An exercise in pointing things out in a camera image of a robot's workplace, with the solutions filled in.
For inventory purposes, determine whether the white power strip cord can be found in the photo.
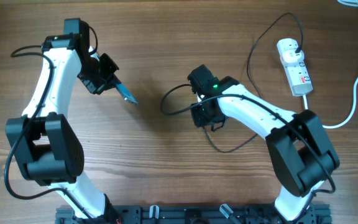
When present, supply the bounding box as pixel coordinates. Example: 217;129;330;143
302;0;358;129

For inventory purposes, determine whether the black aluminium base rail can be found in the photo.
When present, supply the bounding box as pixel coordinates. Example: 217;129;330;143
55;204;333;224

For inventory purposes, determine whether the white power strip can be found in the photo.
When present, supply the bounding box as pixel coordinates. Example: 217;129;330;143
277;38;313;96

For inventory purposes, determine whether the smartphone with teal screen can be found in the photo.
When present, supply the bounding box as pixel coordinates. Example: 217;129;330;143
116;83;138;105

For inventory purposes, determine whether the white charger plug adapter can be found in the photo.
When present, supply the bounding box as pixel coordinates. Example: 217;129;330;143
280;49;305;67

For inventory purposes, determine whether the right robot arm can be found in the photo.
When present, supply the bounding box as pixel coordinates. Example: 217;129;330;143
187;65;340;223

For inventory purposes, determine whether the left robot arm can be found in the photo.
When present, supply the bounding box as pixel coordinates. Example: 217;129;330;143
4;18;133;223

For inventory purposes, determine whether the black charger cable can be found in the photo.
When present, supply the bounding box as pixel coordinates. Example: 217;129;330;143
202;12;304;154

